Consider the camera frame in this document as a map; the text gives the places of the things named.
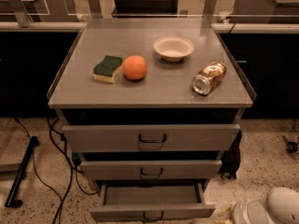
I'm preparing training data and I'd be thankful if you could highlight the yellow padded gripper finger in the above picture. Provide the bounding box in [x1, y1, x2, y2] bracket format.
[215, 207, 232, 224]

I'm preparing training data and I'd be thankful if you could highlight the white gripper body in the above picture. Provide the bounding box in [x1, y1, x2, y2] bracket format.
[231, 200, 275, 224]

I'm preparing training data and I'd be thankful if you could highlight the grey bottom drawer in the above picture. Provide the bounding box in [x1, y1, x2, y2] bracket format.
[91, 180, 216, 222]

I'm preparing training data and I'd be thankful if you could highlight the grey drawer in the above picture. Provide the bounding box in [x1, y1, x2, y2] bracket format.
[81, 160, 221, 180]
[91, 180, 216, 222]
[63, 124, 240, 152]

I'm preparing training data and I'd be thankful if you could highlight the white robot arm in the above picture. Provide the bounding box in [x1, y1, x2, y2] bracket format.
[216, 187, 299, 224]

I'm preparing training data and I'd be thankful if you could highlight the grey middle drawer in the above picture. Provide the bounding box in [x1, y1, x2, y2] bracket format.
[81, 160, 221, 180]

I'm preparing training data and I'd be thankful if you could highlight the grey top drawer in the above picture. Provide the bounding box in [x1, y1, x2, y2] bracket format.
[63, 124, 240, 152]

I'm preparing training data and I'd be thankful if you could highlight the grey drawer cabinet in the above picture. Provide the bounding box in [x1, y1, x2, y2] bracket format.
[46, 18, 257, 191]

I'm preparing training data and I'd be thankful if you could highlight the small black floor caster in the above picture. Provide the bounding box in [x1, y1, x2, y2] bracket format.
[282, 136, 298, 153]

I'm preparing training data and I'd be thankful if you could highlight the gold soda can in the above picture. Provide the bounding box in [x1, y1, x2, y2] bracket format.
[192, 62, 226, 95]

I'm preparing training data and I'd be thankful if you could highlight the orange fruit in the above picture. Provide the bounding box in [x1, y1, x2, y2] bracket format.
[123, 55, 147, 80]

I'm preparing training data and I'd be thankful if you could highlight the white bowl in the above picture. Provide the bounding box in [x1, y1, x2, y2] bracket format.
[153, 36, 194, 62]

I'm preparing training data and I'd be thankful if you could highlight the green yellow sponge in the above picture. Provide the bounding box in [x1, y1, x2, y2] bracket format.
[93, 55, 122, 83]

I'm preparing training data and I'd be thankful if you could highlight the black metal stand leg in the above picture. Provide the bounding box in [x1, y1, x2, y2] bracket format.
[5, 136, 39, 208]

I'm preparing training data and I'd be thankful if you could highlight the black chair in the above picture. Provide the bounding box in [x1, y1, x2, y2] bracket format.
[113, 0, 178, 16]

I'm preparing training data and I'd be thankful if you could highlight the clear acrylic barrier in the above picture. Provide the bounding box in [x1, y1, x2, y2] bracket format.
[0, 0, 299, 27]

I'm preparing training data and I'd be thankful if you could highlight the black floor cable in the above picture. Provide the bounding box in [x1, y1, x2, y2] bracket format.
[12, 117, 98, 224]

